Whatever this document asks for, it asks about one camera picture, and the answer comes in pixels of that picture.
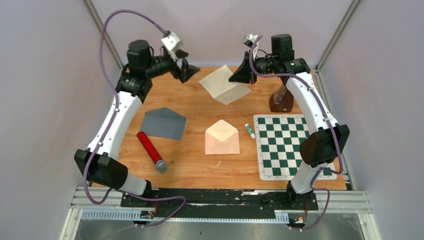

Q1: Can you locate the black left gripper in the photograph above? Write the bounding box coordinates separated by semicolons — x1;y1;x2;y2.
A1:
144;49;200;84

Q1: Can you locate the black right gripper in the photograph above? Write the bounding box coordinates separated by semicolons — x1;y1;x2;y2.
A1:
229;49;279;85

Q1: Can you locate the green white glue stick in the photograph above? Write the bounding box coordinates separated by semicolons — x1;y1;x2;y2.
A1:
244;123;256;139

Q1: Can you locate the grey envelope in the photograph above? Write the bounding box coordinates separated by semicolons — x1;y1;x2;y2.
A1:
139;107;187;141

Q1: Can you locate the cream pink envelope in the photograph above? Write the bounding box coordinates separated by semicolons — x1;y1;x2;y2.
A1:
204;119;241;155

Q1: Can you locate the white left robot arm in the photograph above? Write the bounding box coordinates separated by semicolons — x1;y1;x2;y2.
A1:
74;37;200;207

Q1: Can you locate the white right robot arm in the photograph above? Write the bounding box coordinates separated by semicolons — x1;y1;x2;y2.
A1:
229;34;350;209

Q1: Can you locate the wooden metronome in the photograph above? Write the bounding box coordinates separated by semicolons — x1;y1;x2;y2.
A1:
268;85;294;113

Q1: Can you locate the green white chessboard mat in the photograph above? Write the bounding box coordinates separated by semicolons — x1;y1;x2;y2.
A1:
253;113;338;182

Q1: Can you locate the red microphone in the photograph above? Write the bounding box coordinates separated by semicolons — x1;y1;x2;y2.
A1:
136;131;168;173

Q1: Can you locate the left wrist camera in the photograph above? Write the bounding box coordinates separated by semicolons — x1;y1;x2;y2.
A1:
161;31;184;53

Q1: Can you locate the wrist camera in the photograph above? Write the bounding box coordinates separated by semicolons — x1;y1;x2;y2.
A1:
243;33;258;48
161;31;184;53

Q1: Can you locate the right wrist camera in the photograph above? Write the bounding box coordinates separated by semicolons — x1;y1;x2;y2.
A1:
243;33;258;48

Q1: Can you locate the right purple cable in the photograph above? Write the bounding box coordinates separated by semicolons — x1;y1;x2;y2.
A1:
248;35;345;232

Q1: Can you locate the purple cable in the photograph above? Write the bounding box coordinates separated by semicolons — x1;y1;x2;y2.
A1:
248;35;345;232
82;9;187;229

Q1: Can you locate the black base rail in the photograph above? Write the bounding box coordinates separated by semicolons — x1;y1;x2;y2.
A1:
120;188;318;219

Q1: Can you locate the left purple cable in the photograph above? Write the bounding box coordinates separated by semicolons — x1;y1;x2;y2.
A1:
82;9;187;229

